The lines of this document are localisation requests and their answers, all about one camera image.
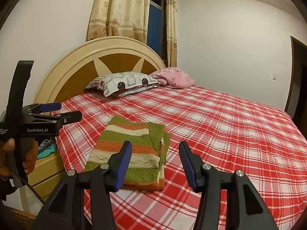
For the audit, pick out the person's left hand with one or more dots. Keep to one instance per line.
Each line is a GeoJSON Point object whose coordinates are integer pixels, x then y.
{"type": "Point", "coordinates": [31, 157]}

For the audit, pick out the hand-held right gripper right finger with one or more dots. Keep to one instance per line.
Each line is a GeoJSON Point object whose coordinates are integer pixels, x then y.
{"type": "Point", "coordinates": [188, 166]}

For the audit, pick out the wide beige floral curtain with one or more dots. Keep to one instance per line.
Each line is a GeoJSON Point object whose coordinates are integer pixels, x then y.
{"type": "Point", "coordinates": [117, 12]}

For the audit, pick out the green striped knit sweater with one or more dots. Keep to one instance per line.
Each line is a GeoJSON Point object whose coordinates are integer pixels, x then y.
{"type": "Point", "coordinates": [134, 148]}

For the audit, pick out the light blue cloth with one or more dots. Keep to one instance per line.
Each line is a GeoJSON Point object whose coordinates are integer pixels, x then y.
{"type": "Point", "coordinates": [46, 148]}

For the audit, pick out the cream and brown headboard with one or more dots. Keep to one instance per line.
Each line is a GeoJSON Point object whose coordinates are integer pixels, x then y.
{"type": "Point", "coordinates": [72, 76]}

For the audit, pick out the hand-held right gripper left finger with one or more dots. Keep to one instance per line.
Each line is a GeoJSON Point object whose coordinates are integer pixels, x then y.
{"type": "Point", "coordinates": [123, 166]}

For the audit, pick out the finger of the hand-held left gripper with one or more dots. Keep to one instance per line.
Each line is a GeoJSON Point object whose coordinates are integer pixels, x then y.
{"type": "Point", "coordinates": [69, 117]}
{"type": "Point", "coordinates": [50, 106]}

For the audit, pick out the red plaid bed sheet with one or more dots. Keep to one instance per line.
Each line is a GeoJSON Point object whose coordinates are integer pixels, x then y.
{"type": "Point", "coordinates": [227, 129]}

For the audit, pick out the wicker basket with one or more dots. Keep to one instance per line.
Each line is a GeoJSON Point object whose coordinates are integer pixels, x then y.
{"type": "Point", "coordinates": [19, 213]}

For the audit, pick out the dark wooden door frame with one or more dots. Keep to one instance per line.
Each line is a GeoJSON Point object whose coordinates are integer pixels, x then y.
{"type": "Point", "coordinates": [291, 76]}

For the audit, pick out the dark framed window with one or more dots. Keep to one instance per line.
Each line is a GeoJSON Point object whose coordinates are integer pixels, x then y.
{"type": "Point", "coordinates": [154, 24]}

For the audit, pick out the pink floral pillow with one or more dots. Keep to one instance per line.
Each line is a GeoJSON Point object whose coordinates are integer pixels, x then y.
{"type": "Point", "coordinates": [175, 77]}

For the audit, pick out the narrow beige floral curtain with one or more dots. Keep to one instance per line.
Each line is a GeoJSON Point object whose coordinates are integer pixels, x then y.
{"type": "Point", "coordinates": [171, 28]}

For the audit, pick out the cream nightstand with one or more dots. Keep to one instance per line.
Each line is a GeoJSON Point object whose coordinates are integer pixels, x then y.
{"type": "Point", "coordinates": [48, 170]}

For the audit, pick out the patterned white pillow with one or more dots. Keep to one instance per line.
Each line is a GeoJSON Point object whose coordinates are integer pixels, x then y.
{"type": "Point", "coordinates": [124, 82]}

